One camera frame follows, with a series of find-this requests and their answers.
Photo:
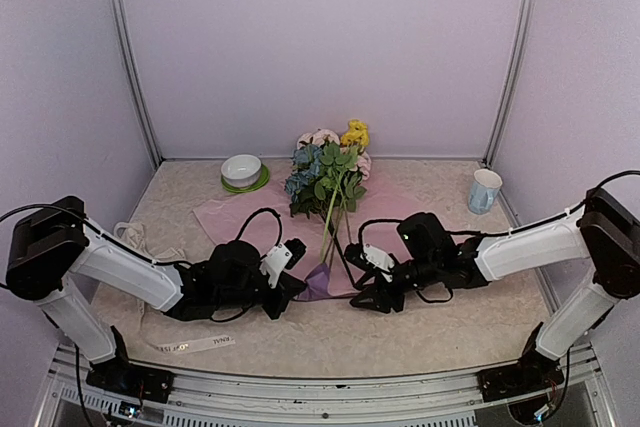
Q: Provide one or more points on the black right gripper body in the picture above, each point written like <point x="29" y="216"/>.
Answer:
<point x="395" y="298"/>

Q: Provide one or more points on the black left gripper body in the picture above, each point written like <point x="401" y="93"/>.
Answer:
<point x="272" y="307"/>

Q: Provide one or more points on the pink wrapping paper sheet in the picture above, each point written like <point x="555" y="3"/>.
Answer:
<point x="222" y="219"/>

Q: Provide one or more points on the blue hydrangea fake flower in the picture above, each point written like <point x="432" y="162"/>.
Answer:
<point x="306" y="167"/>

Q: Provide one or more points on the cream printed ribbon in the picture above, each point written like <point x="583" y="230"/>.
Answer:
<point x="160" y="291"/>

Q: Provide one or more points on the purple wrapping paper sheet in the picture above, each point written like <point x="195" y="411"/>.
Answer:
<point x="317" y="285"/>

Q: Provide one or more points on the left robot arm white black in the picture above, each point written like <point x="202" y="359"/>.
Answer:
<point x="52" y="242"/>

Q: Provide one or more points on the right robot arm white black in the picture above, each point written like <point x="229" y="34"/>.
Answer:
<point x="599" y="229"/>

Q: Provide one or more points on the green plate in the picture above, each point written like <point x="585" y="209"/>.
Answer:
<point x="262" y="180"/>

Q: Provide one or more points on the white ceramic bowl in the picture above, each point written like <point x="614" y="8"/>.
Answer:
<point x="241" y="171"/>

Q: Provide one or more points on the white blue paper cup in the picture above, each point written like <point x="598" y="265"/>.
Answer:
<point x="484" y="190"/>

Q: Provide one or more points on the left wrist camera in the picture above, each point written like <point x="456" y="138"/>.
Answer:
<point x="282" y="257"/>

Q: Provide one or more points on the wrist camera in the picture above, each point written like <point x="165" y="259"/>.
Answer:
<point x="371" y="259"/>
<point x="282" y="257"/>

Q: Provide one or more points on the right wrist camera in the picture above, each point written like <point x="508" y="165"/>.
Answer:
<point x="371" y="259"/>

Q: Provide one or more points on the front aluminium rail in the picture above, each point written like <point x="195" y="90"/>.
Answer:
<point x="200" y="398"/>

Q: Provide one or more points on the right aluminium frame post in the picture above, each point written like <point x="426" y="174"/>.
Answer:
<point x="517" y="55"/>

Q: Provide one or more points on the aluminium frame post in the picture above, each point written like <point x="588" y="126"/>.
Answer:
<point x="517" y="55"/>
<point x="134" y="83"/>

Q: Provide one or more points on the left aluminium frame post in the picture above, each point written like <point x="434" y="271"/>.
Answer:
<point x="134" y="83"/>

